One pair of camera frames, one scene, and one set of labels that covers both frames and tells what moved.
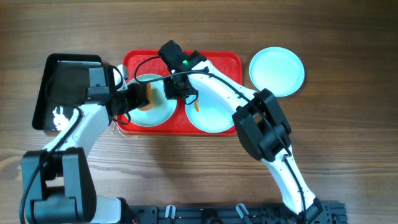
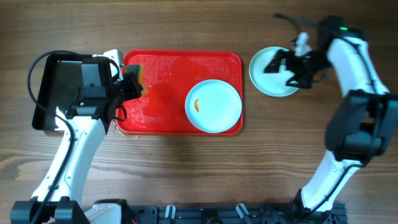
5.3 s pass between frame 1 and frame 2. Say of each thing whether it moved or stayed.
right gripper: moved
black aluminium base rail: stayed
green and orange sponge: moved
